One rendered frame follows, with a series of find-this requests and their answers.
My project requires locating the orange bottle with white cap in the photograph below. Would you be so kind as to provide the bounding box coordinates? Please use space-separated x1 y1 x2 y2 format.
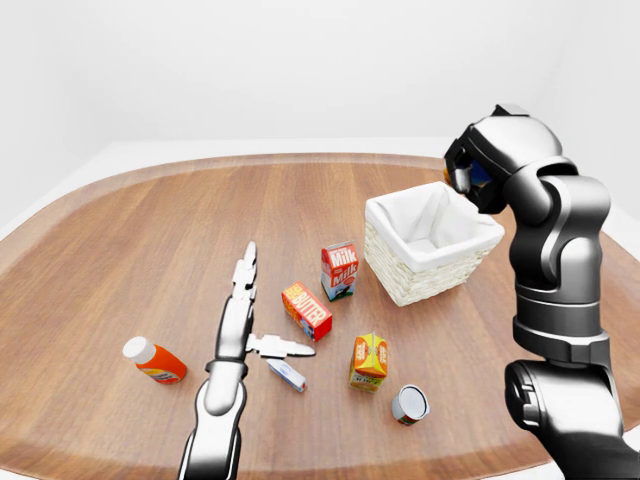
122 336 189 386

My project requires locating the silver robot left hand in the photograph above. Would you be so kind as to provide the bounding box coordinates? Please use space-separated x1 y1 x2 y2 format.
205 241 317 370

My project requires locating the silver robot right hand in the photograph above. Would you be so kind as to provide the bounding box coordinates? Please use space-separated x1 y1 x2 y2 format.
442 103 572 216

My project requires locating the small white blue box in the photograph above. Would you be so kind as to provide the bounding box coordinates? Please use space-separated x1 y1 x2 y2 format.
265 358 308 393

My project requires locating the tin with red green label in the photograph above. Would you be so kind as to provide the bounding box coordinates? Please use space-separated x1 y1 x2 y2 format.
391 383 431 427

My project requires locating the red white milk carton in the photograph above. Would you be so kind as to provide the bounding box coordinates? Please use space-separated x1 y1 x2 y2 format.
320 240 360 303

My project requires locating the orange juice carton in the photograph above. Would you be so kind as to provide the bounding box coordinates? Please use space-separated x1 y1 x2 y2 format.
348 332 389 394

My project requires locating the tin with blue orange label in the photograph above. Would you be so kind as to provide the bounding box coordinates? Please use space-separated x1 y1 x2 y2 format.
442 158 495 194

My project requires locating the white woven basket with liner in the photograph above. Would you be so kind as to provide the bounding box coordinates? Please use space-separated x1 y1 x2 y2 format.
363 180 506 308

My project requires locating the red orange butter box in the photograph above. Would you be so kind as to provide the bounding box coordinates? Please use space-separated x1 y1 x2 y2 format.
280 280 334 343

